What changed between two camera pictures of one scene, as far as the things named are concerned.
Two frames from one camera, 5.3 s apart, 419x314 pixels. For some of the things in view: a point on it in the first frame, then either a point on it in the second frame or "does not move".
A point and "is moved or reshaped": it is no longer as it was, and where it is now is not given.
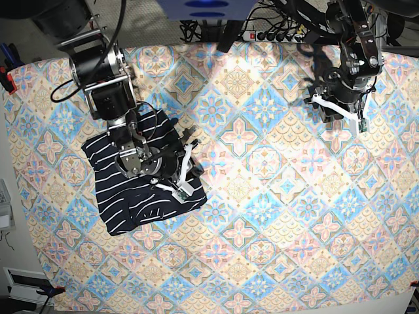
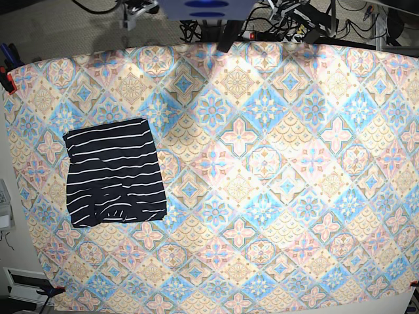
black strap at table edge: (230, 33) does not move
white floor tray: (29, 286) does not move
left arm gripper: (177, 166) → (134, 8)
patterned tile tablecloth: (300, 212) does not move
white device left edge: (7, 222) does not move
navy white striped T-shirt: (127, 202) is moved or reshaped
